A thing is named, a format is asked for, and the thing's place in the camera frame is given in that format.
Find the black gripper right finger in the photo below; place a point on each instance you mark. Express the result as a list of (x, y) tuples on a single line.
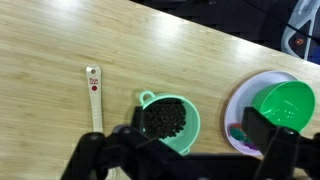
[(283, 150)]

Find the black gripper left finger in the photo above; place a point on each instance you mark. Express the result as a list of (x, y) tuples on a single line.
[(140, 156)]

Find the wooden spoon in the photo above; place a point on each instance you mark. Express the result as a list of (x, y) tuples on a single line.
[(95, 100)]

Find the bright dark green bowl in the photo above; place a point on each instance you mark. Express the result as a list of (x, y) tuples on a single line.
[(286, 103)]

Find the dark coffee beans pile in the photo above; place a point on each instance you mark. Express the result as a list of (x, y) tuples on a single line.
[(165, 116)]

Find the purple toy utensil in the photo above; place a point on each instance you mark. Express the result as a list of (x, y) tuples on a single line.
[(253, 145)]

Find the teal toy utensil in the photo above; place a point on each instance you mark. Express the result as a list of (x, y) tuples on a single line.
[(238, 133)]

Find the pale lavender round plate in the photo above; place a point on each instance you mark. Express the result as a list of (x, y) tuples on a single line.
[(243, 93)]

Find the white and blue mobile robot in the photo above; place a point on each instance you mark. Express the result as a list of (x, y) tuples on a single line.
[(296, 33)]

